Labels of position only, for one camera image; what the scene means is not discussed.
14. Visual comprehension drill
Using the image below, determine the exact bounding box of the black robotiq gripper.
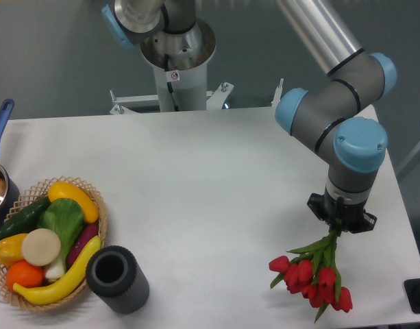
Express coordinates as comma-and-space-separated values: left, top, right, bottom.
307, 192, 377, 234

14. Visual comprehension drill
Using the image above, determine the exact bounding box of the red tulip bouquet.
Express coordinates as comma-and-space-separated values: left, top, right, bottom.
269, 221, 353, 321

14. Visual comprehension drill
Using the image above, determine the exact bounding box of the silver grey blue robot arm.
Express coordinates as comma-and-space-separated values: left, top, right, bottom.
101, 1, 397, 234

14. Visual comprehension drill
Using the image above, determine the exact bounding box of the dark grey ribbed vase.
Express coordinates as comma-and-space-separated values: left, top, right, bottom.
86, 245, 149, 314

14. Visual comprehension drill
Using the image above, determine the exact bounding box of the black device at edge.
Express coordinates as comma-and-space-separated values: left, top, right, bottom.
404, 278, 420, 314

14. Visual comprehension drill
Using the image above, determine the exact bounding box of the purple sweet potato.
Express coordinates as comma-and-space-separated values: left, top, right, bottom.
66, 222, 99, 269

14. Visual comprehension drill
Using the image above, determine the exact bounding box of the green bok choy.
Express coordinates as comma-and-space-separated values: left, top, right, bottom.
36, 198, 84, 282

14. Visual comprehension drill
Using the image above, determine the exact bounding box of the yellow banana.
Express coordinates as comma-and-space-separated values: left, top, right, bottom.
12, 236, 101, 305

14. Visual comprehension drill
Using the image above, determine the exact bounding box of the woven wicker basket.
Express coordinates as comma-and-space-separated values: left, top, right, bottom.
0, 176, 107, 312

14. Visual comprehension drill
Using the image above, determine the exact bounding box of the green cucumber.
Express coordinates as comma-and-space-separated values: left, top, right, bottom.
0, 197, 51, 241

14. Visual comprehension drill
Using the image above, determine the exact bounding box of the orange fruit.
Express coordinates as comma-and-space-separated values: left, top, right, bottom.
5, 260, 45, 292

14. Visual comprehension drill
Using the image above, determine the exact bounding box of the yellow bell pepper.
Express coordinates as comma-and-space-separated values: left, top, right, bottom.
0, 233, 27, 267

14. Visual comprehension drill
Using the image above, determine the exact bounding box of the white frame at right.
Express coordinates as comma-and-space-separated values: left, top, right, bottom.
396, 141, 420, 182

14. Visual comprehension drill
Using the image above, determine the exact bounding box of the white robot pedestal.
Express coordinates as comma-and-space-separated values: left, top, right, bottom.
108, 16, 284, 115

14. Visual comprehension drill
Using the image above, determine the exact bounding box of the blue handled saucepan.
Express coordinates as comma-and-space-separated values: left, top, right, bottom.
0, 99, 20, 227

